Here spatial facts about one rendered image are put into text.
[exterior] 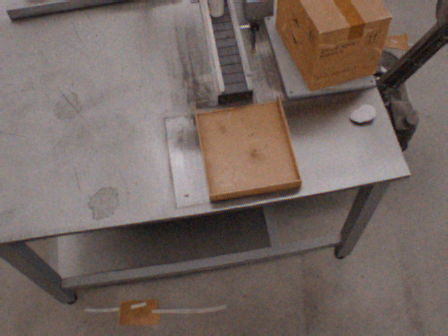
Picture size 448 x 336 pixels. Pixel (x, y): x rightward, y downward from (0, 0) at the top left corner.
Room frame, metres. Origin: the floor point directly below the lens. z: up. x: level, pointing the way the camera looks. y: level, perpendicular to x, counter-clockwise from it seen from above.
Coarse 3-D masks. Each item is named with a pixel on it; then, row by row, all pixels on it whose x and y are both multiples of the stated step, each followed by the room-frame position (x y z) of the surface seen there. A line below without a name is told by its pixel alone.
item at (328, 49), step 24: (288, 0) 1.18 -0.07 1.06; (312, 0) 1.11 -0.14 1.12; (336, 0) 1.12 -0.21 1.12; (360, 0) 1.13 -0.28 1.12; (288, 24) 1.16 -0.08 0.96; (312, 24) 1.02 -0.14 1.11; (336, 24) 1.02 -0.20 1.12; (360, 24) 1.03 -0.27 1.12; (384, 24) 1.06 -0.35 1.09; (288, 48) 1.14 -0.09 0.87; (312, 48) 1.01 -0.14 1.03; (336, 48) 1.00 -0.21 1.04; (360, 48) 1.04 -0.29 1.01; (312, 72) 0.99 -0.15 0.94; (336, 72) 1.01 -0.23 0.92; (360, 72) 1.05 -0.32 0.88
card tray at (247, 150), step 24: (216, 120) 0.87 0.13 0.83; (240, 120) 0.87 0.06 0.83; (264, 120) 0.88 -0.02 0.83; (216, 144) 0.78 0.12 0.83; (240, 144) 0.79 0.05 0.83; (264, 144) 0.79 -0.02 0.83; (288, 144) 0.79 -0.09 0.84; (216, 168) 0.70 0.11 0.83; (240, 168) 0.71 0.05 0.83; (264, 168) 0.71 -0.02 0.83; (288, 168) 0.72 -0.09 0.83; (216, 192) 0.63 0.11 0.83; (240, 192) 0.62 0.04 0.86; (264, 192) 0.63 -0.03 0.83
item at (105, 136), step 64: (0, 0) 1.39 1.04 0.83; (128, 0) 1.40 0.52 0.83; (0, 64) 1.07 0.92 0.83; (64, 64) 1.07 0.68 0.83; (128, 64) 1.08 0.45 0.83; (192, 64) 1.09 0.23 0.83; (256, 64) 1.10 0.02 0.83; (0, 128) 0.80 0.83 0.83; (64, 128) 0.81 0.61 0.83; (128, 128) 0.83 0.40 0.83; (192, 128) 0.84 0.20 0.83; (320, 128) 0.86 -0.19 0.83; (384, 128) 0.87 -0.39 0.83; (0, 192) 0.58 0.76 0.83; (64, 192) 0.59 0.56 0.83; (128, 192) 0.61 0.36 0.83; (192, 192) 0.62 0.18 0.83; (320, 192) 0.64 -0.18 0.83
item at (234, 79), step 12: (228, 12) 1.29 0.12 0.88; (216, 24) 1.23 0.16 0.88; (228, 24) 1.23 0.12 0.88; (216, 36) 1.17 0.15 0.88; (228, 36) 1.17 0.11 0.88; (216, 48) 1.12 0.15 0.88; (228, 48) 1.12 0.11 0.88; (228, 60) 1.07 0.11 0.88; (240, 60) 1.07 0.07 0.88; (228, 72) 1.02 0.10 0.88; (240, 72) 1.02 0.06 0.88; (228, 84) 0.97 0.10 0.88; (240, 84) 0.97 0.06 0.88
